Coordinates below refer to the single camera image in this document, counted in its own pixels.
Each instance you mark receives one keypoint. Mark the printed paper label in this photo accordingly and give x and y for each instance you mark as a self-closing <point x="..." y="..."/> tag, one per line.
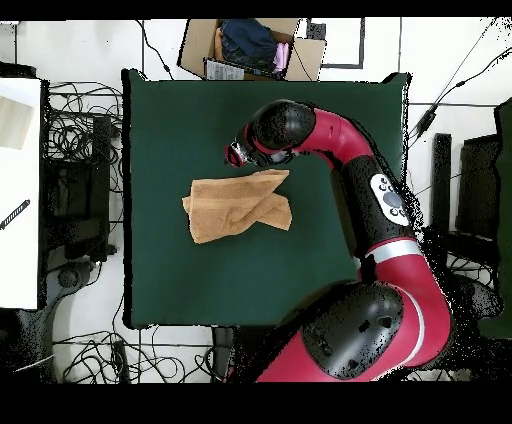
<point x="224" y="71"/>

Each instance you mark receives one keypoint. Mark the white side table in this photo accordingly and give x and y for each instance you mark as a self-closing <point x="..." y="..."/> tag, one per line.
<point x="20" y="260"/>

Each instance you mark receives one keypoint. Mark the dark green table cloth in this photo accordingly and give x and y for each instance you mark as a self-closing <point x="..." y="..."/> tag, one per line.
<point x="180" y="280"/>

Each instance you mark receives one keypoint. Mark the black office chair base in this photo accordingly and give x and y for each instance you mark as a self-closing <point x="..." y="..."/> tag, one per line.
<point x="486" y="296"/>
<point x="68" y="278"/>

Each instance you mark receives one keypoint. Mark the black equipment stand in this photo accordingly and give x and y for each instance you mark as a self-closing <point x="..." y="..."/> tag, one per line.
<point x="440" y="180"/>
<point x="100" y="160"/>

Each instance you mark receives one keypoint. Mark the cardboard box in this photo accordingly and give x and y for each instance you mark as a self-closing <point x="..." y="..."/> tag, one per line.
<point x="196" y="44"/>

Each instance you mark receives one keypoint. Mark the tan cloth in box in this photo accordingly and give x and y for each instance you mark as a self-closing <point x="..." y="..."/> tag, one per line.
<point x="218" y="46"/>

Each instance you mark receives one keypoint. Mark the orange terry towel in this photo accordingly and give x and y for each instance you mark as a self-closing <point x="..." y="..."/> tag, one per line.
<point x="224" y="208"/>

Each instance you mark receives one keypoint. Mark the blue jeans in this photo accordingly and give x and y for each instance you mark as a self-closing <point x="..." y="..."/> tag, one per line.
<point x="248" y="44"/>

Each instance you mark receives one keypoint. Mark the black power adapter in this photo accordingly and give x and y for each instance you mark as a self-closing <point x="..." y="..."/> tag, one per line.
<point x="426" y="122"/>

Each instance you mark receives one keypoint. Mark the black power strip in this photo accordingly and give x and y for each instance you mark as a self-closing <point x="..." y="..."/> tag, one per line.
<point x="119" y="358"/>

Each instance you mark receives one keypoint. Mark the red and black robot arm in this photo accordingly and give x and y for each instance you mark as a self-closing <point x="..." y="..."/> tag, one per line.
<point x="400" y="280"/>

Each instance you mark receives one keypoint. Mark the beige paper sheet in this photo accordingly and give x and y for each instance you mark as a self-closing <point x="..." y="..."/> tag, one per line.
<point x="14" y="124"/>

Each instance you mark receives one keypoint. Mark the pink garment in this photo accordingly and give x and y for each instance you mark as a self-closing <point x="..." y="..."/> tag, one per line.
<point x="281" y="58"/>

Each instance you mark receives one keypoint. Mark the black striped stick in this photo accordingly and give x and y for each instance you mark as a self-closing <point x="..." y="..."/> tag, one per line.
<point x="16" y="214"/>

